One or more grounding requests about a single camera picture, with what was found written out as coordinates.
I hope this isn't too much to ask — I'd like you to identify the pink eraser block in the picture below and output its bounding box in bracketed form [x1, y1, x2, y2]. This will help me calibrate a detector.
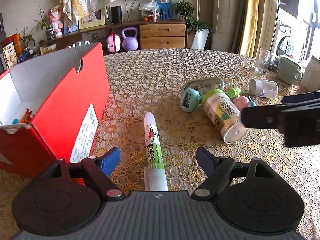
[233, 95, 249, 112]

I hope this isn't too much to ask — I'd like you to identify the snack box with label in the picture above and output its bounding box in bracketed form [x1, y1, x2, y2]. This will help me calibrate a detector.
[3, 42, 17, 68]

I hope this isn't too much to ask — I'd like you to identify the washing machine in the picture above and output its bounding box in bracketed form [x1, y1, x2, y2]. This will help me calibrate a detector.
[272, 20, 304, 63]

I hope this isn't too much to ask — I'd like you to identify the clear plastic bag of fruit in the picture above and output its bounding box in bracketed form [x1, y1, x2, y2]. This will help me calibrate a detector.
[139, 0, 160, 21]

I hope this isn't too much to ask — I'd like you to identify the white potted tree planter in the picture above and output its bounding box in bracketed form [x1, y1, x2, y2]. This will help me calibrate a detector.
[166, 0, 213, 51]

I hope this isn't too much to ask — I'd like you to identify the green cylindrical tube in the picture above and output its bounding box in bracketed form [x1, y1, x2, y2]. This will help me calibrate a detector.
[226, 87, 242, 99]

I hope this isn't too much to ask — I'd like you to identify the pale green mug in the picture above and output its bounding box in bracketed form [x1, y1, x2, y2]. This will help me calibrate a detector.
[278, 57, 302, 85]

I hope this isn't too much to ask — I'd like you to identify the pink doll figurine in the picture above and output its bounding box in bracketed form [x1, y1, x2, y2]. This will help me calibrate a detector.
[47, 5, 63, 37]

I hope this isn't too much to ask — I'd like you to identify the black cylindrical speaker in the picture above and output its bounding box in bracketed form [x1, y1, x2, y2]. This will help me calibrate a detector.
[110, 6, 123, 24]

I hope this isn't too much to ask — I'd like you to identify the wooden tv cabinet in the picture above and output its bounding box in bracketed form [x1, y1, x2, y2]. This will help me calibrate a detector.
[40, 20, 188, 54]

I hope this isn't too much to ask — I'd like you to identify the clear drinking glass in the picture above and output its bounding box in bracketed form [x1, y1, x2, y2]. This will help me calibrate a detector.
[254, 48, 273, 75]

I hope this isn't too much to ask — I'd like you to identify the white green glue stick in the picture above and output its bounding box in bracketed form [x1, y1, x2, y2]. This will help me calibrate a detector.
[144, 112, 168, 191]

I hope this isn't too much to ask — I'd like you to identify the purple kettlebell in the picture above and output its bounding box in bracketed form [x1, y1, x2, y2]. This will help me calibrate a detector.
[121, 27, 139, 51]

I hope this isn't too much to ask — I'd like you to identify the red cardboard box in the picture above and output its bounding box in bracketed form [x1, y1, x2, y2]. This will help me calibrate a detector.
[1, 43, 110, 178]

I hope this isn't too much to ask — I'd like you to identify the pink toy backpack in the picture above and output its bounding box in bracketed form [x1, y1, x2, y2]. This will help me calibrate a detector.
[106, 31, 121, 53]

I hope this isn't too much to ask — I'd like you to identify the small potted plant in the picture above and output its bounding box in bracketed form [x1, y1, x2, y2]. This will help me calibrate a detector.
[35, 8, 55, 40]

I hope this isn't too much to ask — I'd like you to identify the framed picture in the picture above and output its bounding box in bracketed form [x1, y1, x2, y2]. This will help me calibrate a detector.
[79, 8, 105, 30]

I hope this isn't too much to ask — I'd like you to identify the grey-green oval case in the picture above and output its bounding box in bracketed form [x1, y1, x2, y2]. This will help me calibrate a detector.
[181, 77, 225, 95]

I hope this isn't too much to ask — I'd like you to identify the yellow curtain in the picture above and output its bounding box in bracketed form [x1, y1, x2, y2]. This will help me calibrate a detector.
[238, 0, 259, 57]

